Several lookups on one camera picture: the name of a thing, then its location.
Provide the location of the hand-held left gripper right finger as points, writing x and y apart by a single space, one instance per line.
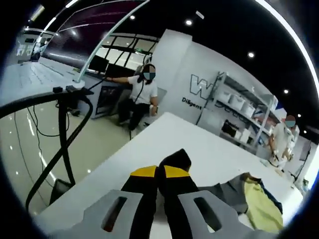
174 194

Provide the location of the yellow garment with blue sleeve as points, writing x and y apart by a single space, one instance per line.
264 206

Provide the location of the long ceiling strip light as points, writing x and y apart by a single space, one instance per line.
296 35

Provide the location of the small black box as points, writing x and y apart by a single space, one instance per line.
57 88

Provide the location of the white curved partition frame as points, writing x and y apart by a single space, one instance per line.
77 85

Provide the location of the white box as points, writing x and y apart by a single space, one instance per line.
245 135

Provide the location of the black bag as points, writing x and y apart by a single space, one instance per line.
228 127

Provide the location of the metal shelf rack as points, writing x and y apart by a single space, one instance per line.
264 122

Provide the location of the black tripod stand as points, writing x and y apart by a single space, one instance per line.
302 161

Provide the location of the grey chair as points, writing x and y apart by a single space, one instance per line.
162 97

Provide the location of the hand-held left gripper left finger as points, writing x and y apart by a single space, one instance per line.
139 199

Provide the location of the white storage bin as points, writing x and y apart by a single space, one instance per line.
248 106
235 99
225 95

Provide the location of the grey office desk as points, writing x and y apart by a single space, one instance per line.
109 97

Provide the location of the black computer monitor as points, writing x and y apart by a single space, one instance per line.
98 64

